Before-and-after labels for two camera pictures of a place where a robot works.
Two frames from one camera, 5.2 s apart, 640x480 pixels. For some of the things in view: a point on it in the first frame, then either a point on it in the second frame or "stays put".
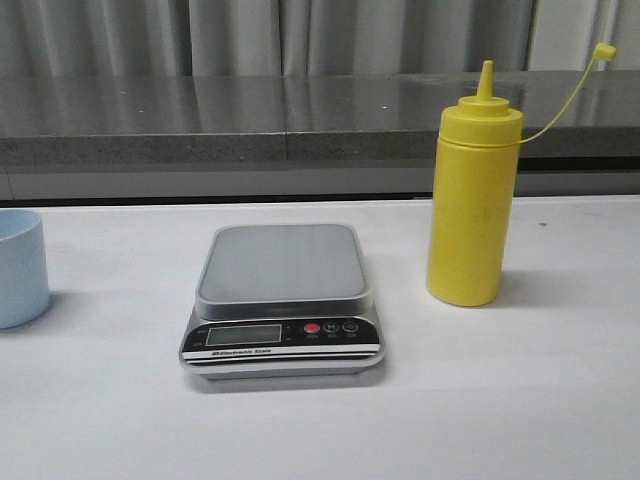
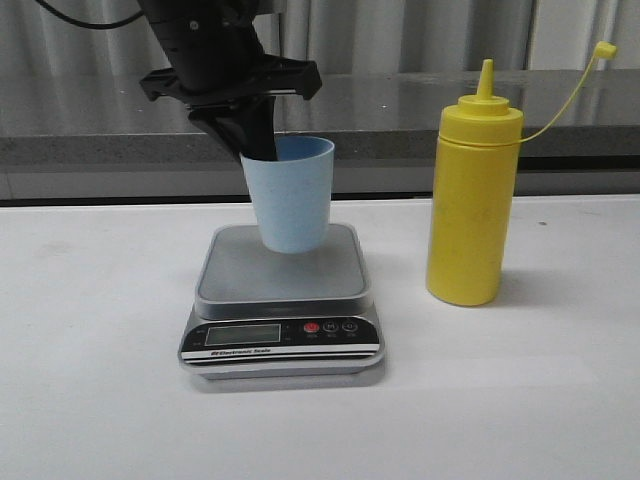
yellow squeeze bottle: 474,191 stays put
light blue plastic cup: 24,275 to 292,194
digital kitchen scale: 283,303 stays put
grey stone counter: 248,138 stays put
